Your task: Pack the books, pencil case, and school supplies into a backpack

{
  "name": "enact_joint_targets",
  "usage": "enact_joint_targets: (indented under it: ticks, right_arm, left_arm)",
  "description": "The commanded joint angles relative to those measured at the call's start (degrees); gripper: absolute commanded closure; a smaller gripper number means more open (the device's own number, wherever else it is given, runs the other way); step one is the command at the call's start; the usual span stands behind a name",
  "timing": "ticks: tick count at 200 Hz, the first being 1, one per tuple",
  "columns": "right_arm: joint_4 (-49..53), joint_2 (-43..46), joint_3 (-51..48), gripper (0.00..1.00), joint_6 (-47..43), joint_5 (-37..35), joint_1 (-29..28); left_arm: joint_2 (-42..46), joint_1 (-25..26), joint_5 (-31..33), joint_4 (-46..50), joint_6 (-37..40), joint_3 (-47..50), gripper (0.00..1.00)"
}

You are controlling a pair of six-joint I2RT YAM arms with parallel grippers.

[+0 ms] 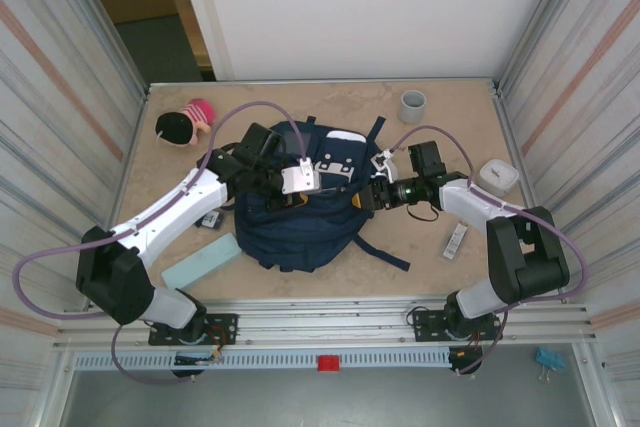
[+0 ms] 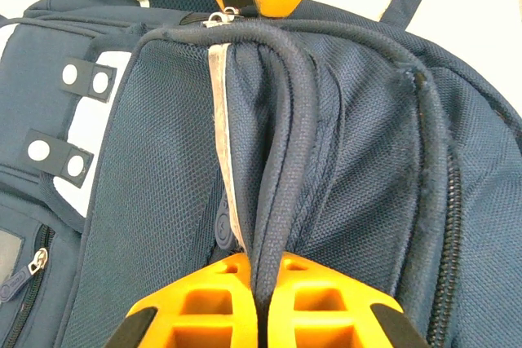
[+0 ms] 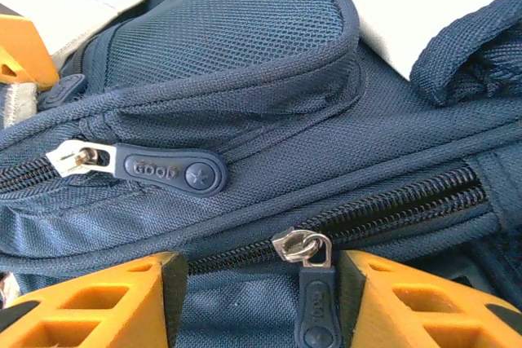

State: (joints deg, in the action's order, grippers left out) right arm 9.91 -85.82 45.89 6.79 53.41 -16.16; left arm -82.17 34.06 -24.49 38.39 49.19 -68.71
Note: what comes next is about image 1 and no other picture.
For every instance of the navy blue backpack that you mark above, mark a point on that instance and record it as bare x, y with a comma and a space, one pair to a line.
300, 237

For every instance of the small black card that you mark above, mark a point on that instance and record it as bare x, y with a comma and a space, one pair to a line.
212, 220

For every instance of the light blue pencil case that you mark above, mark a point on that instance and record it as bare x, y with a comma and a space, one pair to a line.
200, 264

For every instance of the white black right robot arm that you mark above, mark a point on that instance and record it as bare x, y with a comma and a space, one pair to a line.
465, 199

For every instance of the grey cup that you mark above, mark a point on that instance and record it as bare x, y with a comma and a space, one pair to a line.
412, 112

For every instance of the white square container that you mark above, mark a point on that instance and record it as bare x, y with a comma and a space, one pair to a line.
500, 179

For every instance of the plush doll pink striped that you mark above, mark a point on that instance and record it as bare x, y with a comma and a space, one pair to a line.
172, 128

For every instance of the red block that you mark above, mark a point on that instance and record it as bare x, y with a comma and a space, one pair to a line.
329, 363

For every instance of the blue binder clip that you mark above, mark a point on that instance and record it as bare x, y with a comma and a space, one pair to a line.
549, 356

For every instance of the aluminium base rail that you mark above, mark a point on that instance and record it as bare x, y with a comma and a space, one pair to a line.
325, 317

